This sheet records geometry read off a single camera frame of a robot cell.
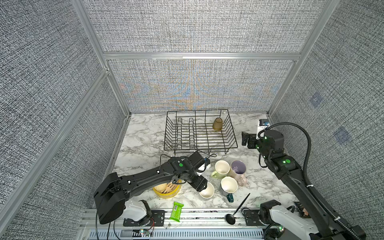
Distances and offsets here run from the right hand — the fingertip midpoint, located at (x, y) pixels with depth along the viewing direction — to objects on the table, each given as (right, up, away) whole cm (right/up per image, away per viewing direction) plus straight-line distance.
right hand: (252, 131), depth 76 cm
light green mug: (-13, -22, +10) cm, 27 cm away
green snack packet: (-39, -41, -1) cm, 57 cm away
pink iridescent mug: (-4, -22, +10) cm, 25 cm away
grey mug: (-22, -33, +4) cm, 40 cm away
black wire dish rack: (-25, -1, +32) cm, 41 cm away
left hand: (-26, -27, -1) cm, 37 cm away
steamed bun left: (-47, -30, +2) cm, 56 cm away
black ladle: (-12, -42, -3) cm, 44 cm away
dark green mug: (-10, -30, +5) cm, 32 cm away
